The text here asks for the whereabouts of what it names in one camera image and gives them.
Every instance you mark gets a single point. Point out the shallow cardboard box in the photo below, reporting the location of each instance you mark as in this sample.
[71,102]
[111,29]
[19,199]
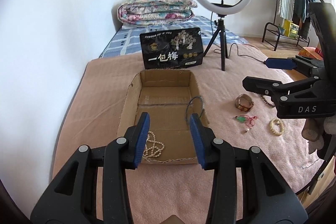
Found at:
[169,96]

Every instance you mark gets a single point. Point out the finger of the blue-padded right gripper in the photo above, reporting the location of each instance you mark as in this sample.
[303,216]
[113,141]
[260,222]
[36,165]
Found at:
[305,65]
[267,88]

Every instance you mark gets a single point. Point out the brown leather watch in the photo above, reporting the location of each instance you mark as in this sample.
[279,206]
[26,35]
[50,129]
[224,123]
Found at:
[244,103]

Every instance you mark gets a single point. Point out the folded floral quilt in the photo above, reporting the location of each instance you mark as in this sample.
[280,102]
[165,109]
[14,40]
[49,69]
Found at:
[143,13]

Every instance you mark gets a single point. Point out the grey gloved right hand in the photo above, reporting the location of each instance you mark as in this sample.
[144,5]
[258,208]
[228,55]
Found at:
[313,130]

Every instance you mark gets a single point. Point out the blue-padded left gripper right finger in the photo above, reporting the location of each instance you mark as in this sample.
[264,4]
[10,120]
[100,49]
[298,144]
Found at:
[198,134]

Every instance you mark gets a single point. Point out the orange cloth covered stool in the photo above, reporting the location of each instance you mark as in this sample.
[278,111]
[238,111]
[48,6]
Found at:
[310,52]

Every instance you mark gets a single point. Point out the black plum snack bag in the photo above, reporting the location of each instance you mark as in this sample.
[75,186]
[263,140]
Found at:
[184,50]

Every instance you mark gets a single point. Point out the blue plaid bed sheet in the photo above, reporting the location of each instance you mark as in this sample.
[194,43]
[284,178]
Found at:
[128,40]

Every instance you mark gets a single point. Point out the dark hanging clothes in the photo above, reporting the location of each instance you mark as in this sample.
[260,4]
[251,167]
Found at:
[301,17]

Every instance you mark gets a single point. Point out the red string jade pendant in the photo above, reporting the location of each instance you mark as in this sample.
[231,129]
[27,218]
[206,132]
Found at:
[249,121]

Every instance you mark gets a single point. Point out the yellow green box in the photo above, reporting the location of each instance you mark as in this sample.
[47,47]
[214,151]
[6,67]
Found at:
[289,29]

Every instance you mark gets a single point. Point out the black clothes rack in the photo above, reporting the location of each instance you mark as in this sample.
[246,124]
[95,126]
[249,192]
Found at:
[273,37]

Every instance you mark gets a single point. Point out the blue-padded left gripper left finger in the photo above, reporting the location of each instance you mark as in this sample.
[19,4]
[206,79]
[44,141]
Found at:
[141,131]

